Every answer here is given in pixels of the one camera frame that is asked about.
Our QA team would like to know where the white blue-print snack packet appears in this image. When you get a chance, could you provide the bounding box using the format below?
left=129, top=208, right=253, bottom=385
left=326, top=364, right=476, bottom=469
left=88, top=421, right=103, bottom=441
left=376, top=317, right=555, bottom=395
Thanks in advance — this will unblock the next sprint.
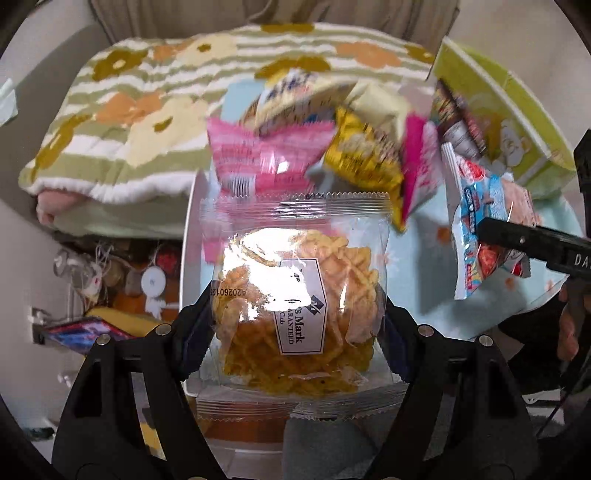
left=253, top=69, right=354, bottom=137

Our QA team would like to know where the person's right hand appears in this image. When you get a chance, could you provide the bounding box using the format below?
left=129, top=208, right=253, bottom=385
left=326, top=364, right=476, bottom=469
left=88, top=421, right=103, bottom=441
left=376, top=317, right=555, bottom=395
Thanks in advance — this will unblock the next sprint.
left=556, top=277, right=591, bottom=361

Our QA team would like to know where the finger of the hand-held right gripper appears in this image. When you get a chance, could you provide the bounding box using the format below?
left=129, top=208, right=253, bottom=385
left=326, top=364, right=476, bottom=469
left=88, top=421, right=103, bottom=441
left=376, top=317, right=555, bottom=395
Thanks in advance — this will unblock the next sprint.
left=475, top=218, right=568, bottom=274

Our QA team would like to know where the mint green sheet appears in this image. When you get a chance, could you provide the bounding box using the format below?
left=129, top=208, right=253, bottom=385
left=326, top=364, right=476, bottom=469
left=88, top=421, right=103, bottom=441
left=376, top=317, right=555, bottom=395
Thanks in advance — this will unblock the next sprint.
left=51, top=191, right=197, bottom=241

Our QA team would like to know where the dark brown snack packet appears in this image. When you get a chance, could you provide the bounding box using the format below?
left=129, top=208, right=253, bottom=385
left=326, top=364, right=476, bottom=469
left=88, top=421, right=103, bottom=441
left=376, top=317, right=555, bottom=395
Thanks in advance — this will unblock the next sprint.
left=433, top=79, right=491, bottom=163

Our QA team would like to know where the colourful flat box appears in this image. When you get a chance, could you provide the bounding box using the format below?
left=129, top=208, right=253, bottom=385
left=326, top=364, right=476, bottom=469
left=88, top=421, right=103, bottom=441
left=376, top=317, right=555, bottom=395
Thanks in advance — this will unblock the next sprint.
left=45, top=318, right=137, bottom=357

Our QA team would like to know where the blue and white snack packet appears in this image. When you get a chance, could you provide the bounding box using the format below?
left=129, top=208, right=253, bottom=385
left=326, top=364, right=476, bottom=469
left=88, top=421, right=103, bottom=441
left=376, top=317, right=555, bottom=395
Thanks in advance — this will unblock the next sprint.
left=441, top=142, right=542, bottom=302

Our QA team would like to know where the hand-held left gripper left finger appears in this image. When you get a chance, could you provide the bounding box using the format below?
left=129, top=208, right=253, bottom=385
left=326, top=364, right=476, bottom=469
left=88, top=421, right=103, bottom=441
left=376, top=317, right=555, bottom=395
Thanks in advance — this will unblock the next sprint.
left=53, top=288, right=227, bottom=480

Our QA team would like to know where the yellow snack packet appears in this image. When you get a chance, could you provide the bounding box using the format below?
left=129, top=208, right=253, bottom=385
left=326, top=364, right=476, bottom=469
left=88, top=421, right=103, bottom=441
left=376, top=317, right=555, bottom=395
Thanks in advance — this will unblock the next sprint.
left=321, top=107, right=404, bottom=206

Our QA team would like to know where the cream snack packet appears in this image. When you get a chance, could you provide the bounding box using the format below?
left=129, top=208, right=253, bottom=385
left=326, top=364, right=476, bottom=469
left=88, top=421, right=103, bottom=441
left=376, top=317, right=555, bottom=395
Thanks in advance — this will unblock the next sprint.
left=345, top=80, right=414, bottom=127

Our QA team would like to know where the clear packet of orange chips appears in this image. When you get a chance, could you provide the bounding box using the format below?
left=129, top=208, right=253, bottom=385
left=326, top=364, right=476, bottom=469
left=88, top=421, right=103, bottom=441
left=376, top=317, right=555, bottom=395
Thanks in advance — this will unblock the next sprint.
left=198, top=190, right=407, bottom=418

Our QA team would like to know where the white round spool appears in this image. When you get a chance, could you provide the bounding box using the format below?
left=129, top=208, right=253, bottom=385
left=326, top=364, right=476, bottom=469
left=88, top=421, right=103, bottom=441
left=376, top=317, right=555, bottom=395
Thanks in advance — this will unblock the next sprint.
left=140, top=265, right=168, bottom=297

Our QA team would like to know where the black cable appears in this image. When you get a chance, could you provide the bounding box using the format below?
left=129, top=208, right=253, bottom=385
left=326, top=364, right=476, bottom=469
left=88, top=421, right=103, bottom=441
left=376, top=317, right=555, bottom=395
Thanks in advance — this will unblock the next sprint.
left=538, top=369, right=578, bottom=439

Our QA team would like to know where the beige curtain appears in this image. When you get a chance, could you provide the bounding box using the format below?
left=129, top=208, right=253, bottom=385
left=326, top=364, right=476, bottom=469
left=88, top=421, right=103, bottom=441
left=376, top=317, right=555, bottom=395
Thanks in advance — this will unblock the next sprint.
left=88, top=0, right=462, bottom=38

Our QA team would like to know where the light blue daisy-print cloth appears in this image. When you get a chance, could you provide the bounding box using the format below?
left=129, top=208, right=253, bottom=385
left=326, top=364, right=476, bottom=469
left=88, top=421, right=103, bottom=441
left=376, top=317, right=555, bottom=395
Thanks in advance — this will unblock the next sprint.
left=379, top=185, right=585, bottom=326

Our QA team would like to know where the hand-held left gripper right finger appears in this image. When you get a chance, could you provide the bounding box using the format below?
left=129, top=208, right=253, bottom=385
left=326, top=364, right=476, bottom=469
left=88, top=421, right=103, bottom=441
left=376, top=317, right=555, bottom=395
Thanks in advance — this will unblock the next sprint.
left=369, top=300, right=539, bottom=480

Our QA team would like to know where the flower-print striped blanket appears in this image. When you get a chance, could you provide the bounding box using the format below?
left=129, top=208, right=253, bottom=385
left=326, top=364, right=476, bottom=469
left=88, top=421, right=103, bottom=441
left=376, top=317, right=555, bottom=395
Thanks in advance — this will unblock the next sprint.
left=18, top=23, right=437, bottom=206

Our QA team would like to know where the pink and white snack packet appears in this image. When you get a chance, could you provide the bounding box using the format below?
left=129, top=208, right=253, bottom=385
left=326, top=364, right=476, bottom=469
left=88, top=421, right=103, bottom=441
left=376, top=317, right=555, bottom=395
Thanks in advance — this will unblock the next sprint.
left=392, top=114, right=445, bottom=232

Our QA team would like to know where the yellow-green cardboard box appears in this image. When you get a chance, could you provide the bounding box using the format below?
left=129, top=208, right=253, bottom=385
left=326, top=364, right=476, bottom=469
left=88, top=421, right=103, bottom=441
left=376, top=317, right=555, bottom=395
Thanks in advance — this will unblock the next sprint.
left=427, top=37, right=580, bottom=200

